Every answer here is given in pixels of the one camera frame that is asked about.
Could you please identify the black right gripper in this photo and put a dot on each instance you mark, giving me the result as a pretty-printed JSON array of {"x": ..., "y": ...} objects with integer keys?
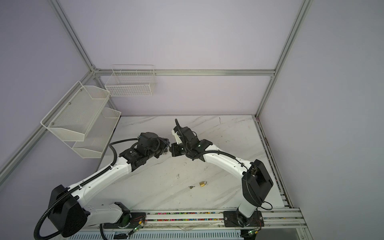
[{"x": 173, "y": 150}]

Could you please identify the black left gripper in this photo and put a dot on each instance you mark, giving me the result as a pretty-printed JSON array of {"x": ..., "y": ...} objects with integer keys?
[{"x": 164, "y": 144}]

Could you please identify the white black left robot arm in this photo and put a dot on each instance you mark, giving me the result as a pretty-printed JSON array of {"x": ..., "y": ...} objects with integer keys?
[{"x": 69, "y": 209}]

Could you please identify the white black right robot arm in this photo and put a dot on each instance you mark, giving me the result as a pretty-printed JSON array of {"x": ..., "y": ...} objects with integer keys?
[{"x": 256, "y": 182}]

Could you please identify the brass padlock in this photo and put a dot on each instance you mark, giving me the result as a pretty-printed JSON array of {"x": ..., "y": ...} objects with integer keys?
[{"x": 203, "y": 183}]

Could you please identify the white mesh two-tier shelf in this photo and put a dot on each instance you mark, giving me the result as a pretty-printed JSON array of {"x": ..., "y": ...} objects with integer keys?
[{"x": 82, "y": 120}]

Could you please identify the white wire basket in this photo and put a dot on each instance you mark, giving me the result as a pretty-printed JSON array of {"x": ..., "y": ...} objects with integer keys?
[{"x": 132, "y": 81}]

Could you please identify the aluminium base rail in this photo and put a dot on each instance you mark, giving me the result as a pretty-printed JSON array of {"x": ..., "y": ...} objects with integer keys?
[{"x": 203, "y": 225}]

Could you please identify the aluminium cage frame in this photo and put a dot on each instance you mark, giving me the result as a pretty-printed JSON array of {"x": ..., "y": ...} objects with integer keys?
[{"x": 19, "y": 155}]

